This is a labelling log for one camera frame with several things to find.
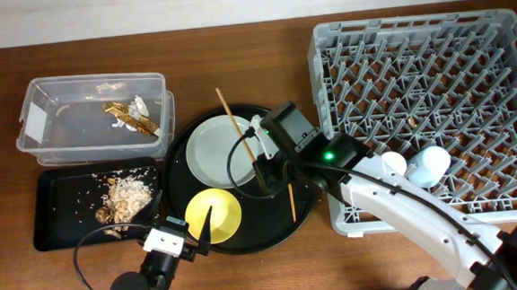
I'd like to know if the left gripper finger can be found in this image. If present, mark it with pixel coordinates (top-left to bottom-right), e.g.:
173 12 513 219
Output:
132 189 162 238
197 207 212 256

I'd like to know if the yellow bowl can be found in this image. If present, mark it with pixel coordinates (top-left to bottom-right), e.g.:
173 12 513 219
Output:
185 188 242 244

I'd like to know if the food scraps pile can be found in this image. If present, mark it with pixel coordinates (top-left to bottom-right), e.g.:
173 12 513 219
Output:
72 166 156 239

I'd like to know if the wooden chopstick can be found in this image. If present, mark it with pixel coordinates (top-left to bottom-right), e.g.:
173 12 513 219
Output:
215 87 271 200
287 182 297 223

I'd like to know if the grey plate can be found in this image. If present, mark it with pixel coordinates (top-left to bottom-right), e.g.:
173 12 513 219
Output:
186 115 264 189

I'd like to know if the brown snack wrapper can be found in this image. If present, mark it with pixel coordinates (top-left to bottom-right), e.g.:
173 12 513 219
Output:
102 101 160 136

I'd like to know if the pink plastic cup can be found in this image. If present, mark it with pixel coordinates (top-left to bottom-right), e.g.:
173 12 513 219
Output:
381 151 407 176

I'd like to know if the white napkin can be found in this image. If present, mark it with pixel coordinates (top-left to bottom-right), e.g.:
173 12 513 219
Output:
112 96 150 132

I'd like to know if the blue plastic cup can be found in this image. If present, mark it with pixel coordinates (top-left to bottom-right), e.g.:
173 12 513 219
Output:
408 145 451 189

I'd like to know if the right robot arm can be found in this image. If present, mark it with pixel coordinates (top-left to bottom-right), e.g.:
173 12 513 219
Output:
250 101 517 290

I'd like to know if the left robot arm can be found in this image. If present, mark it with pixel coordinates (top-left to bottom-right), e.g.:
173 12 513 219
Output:
110 208 212 290

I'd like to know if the grey dishwasher rack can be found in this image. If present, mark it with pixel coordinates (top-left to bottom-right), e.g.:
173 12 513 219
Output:
307 9 517 224

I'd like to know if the round black tray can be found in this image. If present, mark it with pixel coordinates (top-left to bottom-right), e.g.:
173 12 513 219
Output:
160 108 318 255

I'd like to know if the black rectangular tray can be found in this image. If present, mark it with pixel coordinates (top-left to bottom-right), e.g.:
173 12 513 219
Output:
33 157 160 252

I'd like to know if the clear plastic bin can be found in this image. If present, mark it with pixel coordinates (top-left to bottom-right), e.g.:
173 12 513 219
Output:
16 73 175 166

